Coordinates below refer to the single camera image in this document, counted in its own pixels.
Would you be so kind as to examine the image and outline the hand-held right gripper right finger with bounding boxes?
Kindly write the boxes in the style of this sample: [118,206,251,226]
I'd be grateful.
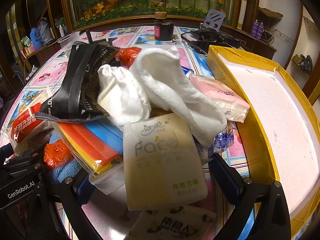
[209,152,294,240]

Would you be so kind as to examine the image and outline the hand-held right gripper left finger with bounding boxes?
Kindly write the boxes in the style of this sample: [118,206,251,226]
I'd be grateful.
[49,167,100,240]

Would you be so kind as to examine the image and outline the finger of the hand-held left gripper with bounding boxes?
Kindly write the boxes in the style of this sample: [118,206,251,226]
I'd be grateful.
[0,142,47,173]

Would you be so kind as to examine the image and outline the blue cloth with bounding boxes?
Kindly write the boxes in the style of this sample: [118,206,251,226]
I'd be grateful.
[46,130,83,184]

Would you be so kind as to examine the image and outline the red plastic bag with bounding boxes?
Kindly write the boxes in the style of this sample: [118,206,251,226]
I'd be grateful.
[44,139,73,169]
[116,46,143,68]

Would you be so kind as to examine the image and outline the red and white packet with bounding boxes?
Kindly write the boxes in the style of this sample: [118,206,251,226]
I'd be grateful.
[9,85,59,155]

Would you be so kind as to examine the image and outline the blue white floral tissue pack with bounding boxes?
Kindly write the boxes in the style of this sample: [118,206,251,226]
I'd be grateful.
[195,122,238,160]

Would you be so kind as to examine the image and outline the red and blue sponge pack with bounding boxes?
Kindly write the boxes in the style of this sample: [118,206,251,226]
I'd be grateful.
[56,120,125,175]

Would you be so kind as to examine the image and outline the cream tissue pack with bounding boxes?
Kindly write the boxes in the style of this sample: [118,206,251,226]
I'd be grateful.
[122,112,209,212]

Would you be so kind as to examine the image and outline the bee print tissue pack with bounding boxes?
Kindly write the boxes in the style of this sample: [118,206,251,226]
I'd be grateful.
[125,205,217,240]

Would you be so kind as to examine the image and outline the yellow taped foam box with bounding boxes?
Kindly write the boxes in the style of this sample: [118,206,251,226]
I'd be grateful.
[206,44,320,240]

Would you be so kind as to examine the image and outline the pink tissue pack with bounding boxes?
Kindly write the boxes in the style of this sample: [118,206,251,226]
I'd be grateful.
[189,74,250,123]

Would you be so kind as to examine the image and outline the black snack packet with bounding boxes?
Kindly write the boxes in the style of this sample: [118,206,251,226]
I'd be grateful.
[35,42,120,124]

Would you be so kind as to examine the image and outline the white towel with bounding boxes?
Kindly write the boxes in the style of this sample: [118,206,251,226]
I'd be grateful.
[97,45,228,148]

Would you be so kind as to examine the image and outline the printed tablecloth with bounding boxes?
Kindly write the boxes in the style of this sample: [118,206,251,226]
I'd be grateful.
[0,25,253,240]

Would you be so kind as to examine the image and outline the pink carton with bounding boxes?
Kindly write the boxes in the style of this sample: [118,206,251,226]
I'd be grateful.
[21,46,35,57]

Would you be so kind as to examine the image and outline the blue thermos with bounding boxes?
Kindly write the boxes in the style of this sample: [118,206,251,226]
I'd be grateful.
[29,26,42,50]

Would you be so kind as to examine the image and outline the clear plastic cup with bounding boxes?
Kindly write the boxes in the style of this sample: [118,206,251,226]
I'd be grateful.
[57,31,80,55]

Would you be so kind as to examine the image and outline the grey kettle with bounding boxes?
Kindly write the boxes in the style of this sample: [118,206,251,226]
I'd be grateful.
[37,17,54,44]

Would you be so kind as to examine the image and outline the black device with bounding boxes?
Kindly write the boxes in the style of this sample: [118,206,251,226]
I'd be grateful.
[217,31,250,52]

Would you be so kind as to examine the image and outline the black eyeglasses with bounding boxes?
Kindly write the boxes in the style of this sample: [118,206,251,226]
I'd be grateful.
[180,29,218,44]

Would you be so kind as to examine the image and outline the white perforated phone stand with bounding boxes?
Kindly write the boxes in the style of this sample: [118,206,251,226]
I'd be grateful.
[202,10,226,32]

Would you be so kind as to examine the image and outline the black jar with red label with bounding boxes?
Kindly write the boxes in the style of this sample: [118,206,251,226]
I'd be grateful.
[153,11,175,41]

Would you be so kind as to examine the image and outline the tangled cables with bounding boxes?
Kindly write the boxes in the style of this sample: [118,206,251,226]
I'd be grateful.
[264,27,275,43]

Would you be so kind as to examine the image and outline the brown wall shelf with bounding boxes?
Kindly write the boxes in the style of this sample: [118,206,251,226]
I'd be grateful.
[257,6,284,22]

